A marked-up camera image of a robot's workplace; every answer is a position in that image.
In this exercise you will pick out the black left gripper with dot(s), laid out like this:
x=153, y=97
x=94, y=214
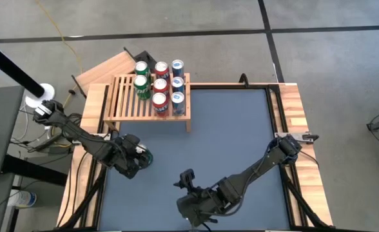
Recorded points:
x=128, y=161

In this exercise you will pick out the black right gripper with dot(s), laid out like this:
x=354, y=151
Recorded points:
x=196, y=206

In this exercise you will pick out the green Sprite can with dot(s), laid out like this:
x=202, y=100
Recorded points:
x=142, y=88
x=147, y=158
x=141, y=67

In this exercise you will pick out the red Fanta strawberry can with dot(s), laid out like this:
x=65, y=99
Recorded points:
x=160, y=85
x=161, y=69
x=160, y=103

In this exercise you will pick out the blue silver Red Bull can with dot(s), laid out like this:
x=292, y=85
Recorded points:
x=178, y=66
x=177, y=103
x=177, y=83

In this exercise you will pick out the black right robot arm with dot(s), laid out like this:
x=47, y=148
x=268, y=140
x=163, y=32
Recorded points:
x=260, y=167

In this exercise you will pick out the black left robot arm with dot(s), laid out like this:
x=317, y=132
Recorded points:
x=80, y=138

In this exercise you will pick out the wooden slatted shelf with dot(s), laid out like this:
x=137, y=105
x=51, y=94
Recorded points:
x=128, y=103

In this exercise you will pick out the wooden board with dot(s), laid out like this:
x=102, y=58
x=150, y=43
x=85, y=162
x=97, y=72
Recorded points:
x=109, y=69

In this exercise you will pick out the white round pole base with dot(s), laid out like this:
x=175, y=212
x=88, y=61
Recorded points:
x=49, y=91

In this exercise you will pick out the white blue canister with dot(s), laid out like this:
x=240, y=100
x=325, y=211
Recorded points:
x=23, y=199

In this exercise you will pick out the black clamp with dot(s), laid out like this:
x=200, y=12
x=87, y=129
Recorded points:
x=309, y=137

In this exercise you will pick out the black arched hook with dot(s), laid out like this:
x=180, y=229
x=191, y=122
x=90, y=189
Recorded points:
x=242, y=77

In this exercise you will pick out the grey desk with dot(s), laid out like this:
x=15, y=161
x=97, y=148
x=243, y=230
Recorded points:
x=2, y=135

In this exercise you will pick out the black pole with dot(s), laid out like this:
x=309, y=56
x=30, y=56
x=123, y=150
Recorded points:
x=12, y=67

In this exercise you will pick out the white metal bracket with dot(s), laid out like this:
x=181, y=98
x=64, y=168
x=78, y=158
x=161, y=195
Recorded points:
x=286, y=134

